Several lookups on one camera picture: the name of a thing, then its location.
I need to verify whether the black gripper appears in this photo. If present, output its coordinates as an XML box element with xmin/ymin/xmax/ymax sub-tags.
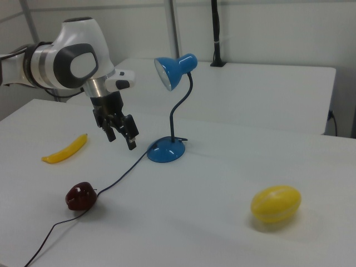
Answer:
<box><xmin>91</xmin><ymin>91</ymin><xmax>140</xmax><ymax>151</ymax></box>

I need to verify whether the black cable at table side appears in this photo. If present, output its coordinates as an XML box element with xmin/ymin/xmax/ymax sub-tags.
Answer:
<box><xmin>329</xmin><ymin>110</ymin><xmax>338</xmax><ymax>137</ymax></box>

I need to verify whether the white background table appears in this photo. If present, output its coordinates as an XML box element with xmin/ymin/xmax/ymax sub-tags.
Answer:
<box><xmin>66</xmin><ymin>57</ymin><xmax>337</xmax><ymax>136</ymax></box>

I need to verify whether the blue desk lamp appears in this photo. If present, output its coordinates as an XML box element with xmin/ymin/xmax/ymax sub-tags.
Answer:
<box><xmin>146</xmin><ymin>52</ymin><xmax>199</xmax><ymax>164</ymax></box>

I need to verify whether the dark red toy apple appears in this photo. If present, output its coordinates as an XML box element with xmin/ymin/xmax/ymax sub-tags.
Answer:
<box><xmin>65</xmin><ymin>181</ymin><xmax>98</xmax><ymax>212</ymax></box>

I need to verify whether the yellow toy melon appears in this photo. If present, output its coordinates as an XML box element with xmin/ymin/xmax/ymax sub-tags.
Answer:
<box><xmin>250</xmin><ymin>185</ymin><xmax>302</xmax><ymax>224</ymax></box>

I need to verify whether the black monitor pole with base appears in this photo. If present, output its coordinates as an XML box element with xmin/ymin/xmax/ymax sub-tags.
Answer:
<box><xmin>210</xmin><ymin>0</ymin><xmax>227</xmax><ymax>68</ymax></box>

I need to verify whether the yellow toy banana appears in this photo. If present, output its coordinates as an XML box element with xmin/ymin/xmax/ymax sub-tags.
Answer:
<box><xmin>41</xmin><ymin>133</ymin><xmax>88</xmax><ymax>165</ymax></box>

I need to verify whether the dark lamp power cable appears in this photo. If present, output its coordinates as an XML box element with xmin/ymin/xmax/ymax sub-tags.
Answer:
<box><xmin>23</xmin><ymin>149</ymin><xmax>149</xmax><ymax>267</ymax></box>

